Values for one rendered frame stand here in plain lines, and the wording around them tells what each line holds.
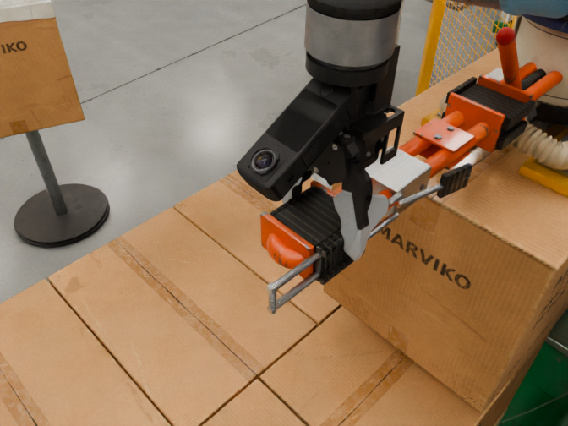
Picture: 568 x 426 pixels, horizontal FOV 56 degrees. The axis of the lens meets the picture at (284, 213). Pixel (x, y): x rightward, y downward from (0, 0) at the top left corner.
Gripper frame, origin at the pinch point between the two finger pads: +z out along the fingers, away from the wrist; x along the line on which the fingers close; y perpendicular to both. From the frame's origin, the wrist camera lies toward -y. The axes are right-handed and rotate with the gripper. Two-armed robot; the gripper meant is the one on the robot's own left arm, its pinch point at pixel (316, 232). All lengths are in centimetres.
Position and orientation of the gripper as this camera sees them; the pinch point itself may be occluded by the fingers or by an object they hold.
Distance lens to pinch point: 57.8
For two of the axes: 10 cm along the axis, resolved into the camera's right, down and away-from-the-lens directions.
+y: 7.2, -4.6, 5.2
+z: -0.2, 7.4, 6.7
